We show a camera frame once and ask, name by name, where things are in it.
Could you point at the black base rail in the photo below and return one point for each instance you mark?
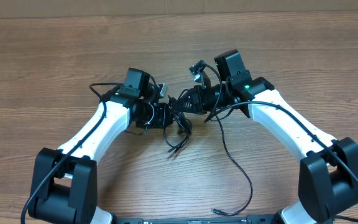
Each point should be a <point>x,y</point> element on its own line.
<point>250,219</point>

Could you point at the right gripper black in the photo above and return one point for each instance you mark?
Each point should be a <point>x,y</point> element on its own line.
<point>192,101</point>

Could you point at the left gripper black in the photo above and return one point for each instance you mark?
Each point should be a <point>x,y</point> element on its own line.
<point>168,115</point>

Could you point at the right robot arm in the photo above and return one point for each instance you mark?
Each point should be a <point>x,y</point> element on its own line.
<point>328,176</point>

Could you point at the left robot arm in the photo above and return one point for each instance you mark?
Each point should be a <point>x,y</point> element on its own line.
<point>65,180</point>

